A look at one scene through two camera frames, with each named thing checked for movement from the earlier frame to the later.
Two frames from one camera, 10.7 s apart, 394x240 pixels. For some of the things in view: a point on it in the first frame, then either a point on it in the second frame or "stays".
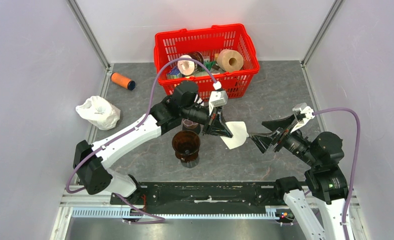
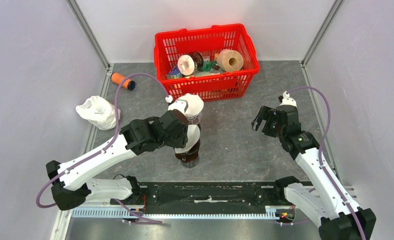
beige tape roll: (230, 60) stays
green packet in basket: (208, 65) stays
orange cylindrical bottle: (122, 81) stays
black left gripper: (215, 125) → (181, 142)
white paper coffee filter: (238, 130) → (194, 134)
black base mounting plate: (216, 194) stays
